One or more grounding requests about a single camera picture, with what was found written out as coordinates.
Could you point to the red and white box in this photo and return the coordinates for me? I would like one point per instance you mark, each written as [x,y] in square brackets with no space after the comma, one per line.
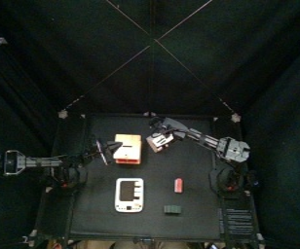
[129,149]

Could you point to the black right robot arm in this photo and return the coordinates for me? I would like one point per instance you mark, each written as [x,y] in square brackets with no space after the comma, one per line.
[209,141]

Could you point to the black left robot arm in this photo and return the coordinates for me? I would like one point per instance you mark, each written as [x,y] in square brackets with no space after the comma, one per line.
[39,161]

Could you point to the red toy block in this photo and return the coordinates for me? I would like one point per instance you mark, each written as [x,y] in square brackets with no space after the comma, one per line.
[178,185]

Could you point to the white toy tablet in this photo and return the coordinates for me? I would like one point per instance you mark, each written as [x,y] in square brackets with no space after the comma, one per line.
[129,195]

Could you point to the dark green toy block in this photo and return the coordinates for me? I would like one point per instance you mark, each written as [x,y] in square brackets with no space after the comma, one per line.
[173,209]

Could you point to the black cloth backdrop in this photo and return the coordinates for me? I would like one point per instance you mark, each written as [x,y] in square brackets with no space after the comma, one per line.
[70,64]

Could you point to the black plate with white text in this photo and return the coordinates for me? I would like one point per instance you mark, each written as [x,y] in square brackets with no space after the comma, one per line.
[239,222]

